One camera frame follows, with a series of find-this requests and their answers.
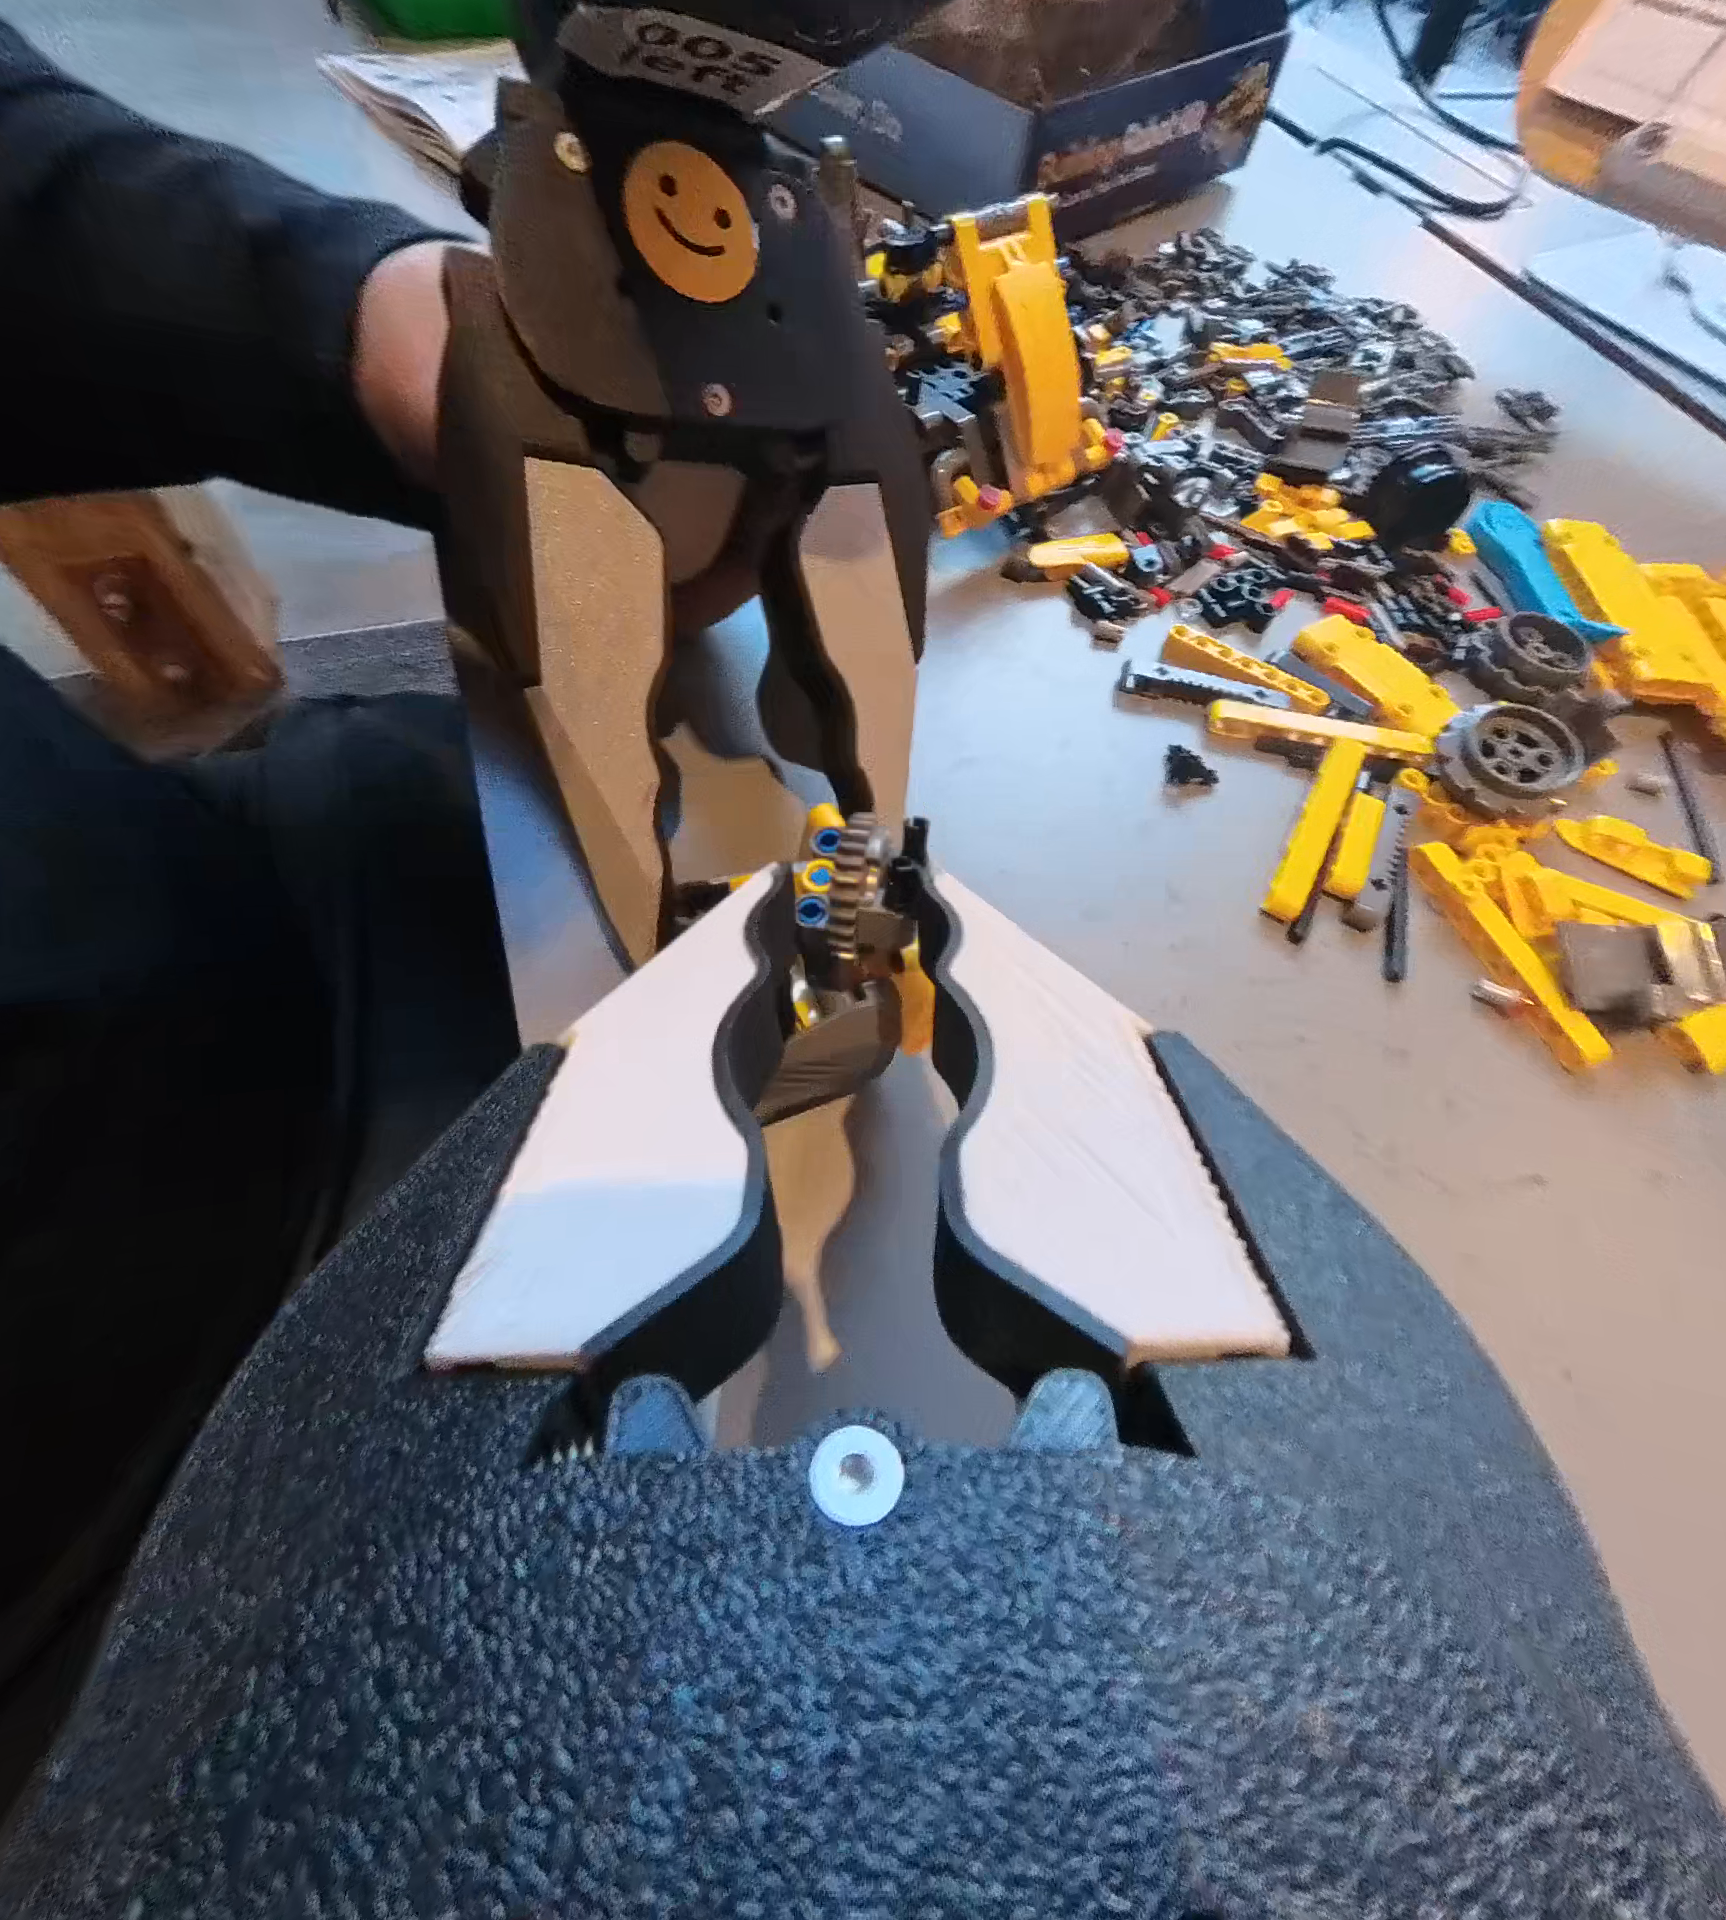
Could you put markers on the dark blue kit box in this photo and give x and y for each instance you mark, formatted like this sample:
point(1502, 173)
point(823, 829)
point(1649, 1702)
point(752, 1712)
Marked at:
point(1148, 150)

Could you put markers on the partly built yellow toy vehicle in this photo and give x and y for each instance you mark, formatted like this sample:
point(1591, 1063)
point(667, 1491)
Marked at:
point(1029, 345)

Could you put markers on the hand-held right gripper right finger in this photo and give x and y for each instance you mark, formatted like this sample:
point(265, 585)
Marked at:
point(1089, 1184)

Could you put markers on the grey motor block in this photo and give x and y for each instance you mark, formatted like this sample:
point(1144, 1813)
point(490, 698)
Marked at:
point(1628, 969)

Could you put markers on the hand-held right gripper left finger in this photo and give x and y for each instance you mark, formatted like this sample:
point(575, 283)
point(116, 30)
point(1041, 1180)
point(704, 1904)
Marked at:
point(608, 1201)

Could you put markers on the wooden table leg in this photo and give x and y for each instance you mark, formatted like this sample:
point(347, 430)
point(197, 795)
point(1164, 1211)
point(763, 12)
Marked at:
point(128, 600)

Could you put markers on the large yellow brick structure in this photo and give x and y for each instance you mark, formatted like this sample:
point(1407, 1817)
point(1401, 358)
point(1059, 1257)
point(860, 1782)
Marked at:
point(1643, 615)

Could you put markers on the green object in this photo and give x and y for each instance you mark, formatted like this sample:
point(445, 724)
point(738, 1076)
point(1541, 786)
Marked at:
point(429, 19)

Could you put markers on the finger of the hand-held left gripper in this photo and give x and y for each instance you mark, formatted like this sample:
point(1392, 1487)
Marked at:
point(863, 631)
point(592, 645)

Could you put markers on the grey toy wheel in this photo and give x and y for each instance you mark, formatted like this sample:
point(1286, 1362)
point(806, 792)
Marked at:
point(1510, 759)
point(1534, 657)

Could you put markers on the grey rack gear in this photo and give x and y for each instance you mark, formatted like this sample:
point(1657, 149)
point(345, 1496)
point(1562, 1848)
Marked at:
point(1179, 686)
point(1389, 854)

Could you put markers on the paper instruction booklet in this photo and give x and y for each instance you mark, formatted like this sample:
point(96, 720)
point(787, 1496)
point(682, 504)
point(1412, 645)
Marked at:
point(413, 105)

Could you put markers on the light grey desk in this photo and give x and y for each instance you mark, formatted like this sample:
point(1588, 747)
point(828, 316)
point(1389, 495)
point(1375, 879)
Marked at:
point(1402, 1274)

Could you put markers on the long yellow brick beam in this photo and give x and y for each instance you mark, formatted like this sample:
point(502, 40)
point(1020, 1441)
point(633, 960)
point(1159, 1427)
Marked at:
point(1312, 832)
point(1492, 944)
point(1312, 729)

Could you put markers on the yellow angled panel brick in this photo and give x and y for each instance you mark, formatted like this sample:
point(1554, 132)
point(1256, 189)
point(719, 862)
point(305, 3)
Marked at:
point(1372, 675)

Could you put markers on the brown cardboard box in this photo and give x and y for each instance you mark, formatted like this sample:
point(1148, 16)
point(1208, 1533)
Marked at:
point(1673, 105)

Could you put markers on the white red pin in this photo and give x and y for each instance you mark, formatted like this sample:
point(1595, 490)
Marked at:
point(1492, 994)

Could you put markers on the yellow grey brick gear assembly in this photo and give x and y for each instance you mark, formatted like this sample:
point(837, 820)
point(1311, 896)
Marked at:
point(857, 901)

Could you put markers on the person's legs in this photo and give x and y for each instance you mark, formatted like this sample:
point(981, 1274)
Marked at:
point(128, 1125)

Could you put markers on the yellow curved panel brick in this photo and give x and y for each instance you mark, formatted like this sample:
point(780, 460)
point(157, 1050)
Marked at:
point(1636, 854)

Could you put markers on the black round tyre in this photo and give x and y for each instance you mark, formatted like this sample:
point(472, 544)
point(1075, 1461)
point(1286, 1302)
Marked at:
point(1418, 495)

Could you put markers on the short yellow brick beam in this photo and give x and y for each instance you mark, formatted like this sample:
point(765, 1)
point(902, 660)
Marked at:
point(1354, 849)

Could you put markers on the person's left forearm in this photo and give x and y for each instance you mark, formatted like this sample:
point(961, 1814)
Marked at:
point(128, 300)

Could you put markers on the small black connector brick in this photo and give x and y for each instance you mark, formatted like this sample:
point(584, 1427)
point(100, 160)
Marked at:
point(1189, 770)

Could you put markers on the yellow brick beam with holes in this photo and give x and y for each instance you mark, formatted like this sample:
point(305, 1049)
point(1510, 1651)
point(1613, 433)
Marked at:
point(1238, 665)

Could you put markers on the person's left hand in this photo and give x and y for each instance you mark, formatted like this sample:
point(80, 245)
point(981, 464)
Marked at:
point(406, 360)

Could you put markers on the blue brick separator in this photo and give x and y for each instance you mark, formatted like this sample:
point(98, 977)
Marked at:
point(1516, 555)

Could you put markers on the pile of small mixed bricks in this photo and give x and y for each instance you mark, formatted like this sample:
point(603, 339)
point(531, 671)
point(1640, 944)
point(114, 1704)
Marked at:
point(1253, 420)

